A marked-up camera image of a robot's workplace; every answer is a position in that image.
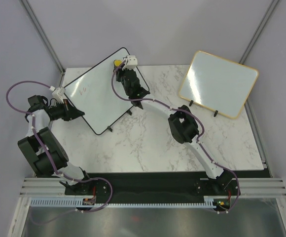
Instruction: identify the yellow black eraser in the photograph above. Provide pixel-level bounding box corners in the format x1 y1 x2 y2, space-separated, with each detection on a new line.
113 60 122 68

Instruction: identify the black-framed whiteboard with writing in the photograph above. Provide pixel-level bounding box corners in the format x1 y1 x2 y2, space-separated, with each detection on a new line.
65 47 133 135

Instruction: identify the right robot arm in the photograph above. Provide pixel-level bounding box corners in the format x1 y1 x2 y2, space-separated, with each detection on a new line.
111 68 232 195

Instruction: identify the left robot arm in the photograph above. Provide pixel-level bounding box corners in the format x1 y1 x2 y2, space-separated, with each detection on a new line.
18 95 93 195

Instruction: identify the black whiteboard stand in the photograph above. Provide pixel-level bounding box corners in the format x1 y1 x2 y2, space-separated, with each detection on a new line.
107 108 132 132

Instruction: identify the orange-framed whiteboard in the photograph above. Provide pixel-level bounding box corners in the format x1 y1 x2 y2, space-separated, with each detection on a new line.
178 51 259 119

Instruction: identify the black orange-board stand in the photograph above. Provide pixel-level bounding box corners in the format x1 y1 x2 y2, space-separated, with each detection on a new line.
188 100 219 118

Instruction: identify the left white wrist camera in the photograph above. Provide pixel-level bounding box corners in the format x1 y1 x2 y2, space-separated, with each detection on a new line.
49 86 66 104

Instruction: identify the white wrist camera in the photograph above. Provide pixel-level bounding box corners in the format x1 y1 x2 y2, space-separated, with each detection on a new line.
122 55 138 70
49 86 66 104

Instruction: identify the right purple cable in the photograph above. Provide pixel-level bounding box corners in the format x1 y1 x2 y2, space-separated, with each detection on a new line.
110 59 240 215

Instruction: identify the purple cable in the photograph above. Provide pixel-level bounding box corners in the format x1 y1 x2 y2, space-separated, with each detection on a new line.
110 59 240 215
6 81 113 226

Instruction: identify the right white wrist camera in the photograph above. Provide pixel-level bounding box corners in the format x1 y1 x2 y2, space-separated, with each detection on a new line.
122 55 138 70

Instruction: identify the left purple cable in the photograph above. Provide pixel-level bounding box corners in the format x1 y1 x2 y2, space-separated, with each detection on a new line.
6 81 113 226

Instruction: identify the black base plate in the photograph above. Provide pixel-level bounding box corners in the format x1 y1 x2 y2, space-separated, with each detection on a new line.
36 170 242 210

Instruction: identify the white slotted cable duct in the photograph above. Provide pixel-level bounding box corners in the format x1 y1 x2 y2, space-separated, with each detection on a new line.
30 197 216 208

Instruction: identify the aluminium frame rail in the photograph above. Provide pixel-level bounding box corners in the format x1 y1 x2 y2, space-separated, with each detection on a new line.
20 175 286 198

